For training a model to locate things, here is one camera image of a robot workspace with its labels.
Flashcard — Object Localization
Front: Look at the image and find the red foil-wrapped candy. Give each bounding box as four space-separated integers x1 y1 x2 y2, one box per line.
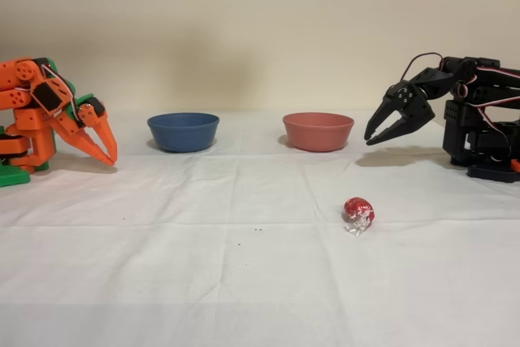
340 196 375 237

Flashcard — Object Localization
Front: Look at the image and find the red bowl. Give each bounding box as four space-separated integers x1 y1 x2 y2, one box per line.
282 111 355 153

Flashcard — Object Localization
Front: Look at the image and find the blue bowl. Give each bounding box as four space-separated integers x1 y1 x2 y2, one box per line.
146 112 221 153

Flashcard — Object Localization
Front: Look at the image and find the white tablecloth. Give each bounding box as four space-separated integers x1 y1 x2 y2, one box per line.
0 109 520 347

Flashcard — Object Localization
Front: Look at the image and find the orange arm servo cable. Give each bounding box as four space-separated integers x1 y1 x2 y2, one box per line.
38 60 80 124

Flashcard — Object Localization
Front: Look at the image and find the thin gripper servo wire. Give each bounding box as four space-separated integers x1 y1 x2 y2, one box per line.
401 52 446 82

